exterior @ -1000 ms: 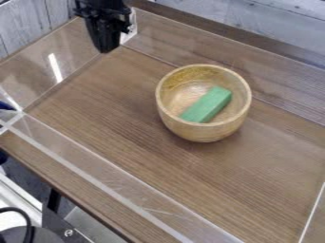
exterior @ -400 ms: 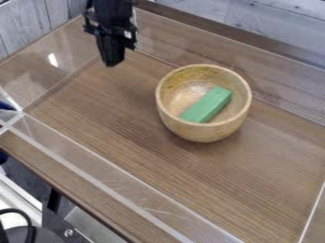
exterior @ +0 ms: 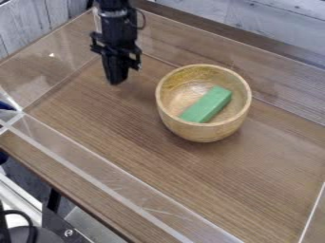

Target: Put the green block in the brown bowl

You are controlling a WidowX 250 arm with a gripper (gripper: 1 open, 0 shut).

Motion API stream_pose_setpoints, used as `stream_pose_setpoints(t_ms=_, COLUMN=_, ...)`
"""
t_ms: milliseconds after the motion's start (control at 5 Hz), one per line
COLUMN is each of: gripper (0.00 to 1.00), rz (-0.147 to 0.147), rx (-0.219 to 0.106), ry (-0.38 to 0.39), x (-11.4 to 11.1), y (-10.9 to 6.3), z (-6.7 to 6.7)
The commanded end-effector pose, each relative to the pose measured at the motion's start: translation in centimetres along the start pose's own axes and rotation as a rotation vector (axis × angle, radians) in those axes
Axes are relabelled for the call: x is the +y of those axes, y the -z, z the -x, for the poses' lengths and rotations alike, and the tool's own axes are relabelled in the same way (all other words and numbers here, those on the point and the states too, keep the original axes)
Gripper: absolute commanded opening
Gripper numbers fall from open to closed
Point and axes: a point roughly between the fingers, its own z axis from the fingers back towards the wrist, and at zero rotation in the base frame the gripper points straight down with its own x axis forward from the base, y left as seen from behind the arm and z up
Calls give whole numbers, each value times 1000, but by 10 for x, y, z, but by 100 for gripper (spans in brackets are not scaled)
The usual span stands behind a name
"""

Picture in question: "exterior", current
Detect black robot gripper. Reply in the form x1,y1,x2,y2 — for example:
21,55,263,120
89,9,141,85

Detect green rectangular block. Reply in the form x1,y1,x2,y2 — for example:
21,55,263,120
179,86,232,123

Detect black table leg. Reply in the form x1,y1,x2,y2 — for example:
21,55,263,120
46,189,61,213

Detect clear acrylic tray walls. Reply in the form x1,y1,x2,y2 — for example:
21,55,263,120
0,9,325,243

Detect black cable loop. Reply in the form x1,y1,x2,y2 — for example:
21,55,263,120
0,202,37,243

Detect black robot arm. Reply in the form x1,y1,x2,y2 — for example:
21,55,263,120
89,0,141,85

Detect black base with screw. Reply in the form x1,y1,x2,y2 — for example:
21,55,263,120
41,207,92,243

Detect brown wooden bowl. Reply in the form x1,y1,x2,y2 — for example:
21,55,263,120
155,64,252,142

